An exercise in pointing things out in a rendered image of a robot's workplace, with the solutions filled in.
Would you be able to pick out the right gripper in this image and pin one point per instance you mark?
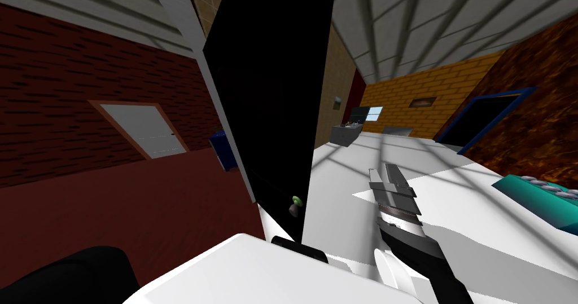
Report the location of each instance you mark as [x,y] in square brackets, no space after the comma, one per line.
[397,204]

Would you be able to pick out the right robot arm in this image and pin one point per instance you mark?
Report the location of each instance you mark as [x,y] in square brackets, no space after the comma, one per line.
[424,252]

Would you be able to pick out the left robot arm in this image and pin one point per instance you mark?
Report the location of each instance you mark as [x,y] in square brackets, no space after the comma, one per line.
[67,277]

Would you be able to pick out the grey cabinet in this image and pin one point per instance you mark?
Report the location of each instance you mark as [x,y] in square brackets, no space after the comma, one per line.
[344,135]

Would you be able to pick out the bright window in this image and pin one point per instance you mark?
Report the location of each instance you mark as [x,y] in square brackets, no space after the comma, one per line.
[374,113]

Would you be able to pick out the green and grey door knob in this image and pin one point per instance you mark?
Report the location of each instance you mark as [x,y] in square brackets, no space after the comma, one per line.
[295,204]

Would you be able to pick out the black door leaf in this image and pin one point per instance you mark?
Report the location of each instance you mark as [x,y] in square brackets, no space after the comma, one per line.
[271,105]

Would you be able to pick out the teal sofa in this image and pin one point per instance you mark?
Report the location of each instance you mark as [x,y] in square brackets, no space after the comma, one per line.
[539,202]

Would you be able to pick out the blue cabinet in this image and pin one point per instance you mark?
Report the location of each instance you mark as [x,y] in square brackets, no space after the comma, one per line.
[224,150]

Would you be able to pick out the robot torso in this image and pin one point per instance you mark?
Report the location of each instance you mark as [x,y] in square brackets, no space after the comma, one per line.
[253,277]

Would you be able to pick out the white door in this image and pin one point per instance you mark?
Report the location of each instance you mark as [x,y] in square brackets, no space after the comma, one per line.
[146,130]

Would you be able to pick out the dark wall picture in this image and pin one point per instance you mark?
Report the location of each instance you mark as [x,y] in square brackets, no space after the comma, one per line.
[423,102]

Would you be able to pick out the small wall picture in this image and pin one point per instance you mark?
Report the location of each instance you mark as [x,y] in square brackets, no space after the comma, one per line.
[337,103]

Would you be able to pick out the dark door with blue frame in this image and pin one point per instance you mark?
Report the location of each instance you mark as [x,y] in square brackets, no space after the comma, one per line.
[478,121]

